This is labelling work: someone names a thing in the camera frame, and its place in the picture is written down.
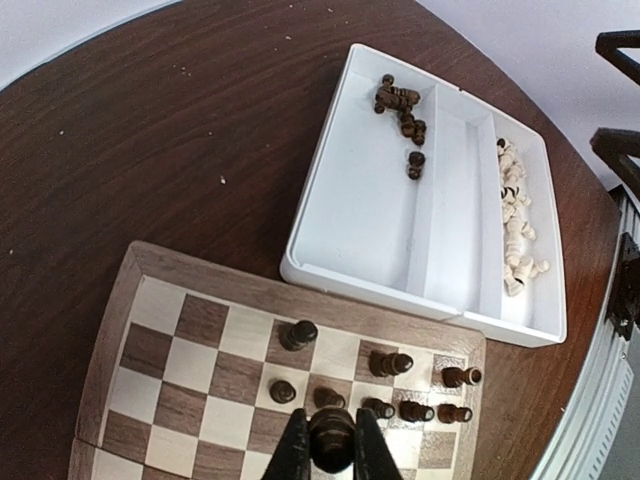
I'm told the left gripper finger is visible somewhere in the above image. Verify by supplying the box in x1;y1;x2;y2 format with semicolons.
262;408;311;480
353;408;402;480

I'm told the dark chess pieces pile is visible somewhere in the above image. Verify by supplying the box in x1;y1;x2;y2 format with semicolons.
372;73;429;182

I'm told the dark chess pawn piece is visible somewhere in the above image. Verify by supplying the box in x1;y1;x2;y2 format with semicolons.
437;403;473;424

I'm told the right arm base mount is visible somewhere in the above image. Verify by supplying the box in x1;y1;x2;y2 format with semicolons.
606;232;639;341

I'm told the dark chess rook piece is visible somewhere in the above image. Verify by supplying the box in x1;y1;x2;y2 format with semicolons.
441;367;483;388

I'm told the white chess pieces pile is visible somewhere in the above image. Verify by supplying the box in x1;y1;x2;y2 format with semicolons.
496;137;550;297

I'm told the aluminium frame rail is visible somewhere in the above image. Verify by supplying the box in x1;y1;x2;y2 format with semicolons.
531;186;639;479

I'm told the dark chess queen piece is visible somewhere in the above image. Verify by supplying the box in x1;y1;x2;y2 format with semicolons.
309;407;355;474

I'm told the wooden chessboard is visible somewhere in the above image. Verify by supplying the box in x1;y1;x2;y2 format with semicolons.
68;241;486;479

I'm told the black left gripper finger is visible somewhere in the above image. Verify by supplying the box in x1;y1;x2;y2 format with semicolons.
595;29;640;84
590;128;639;198

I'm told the white divided plastic tray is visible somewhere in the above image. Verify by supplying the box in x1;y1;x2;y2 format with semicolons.
280;44;568;348

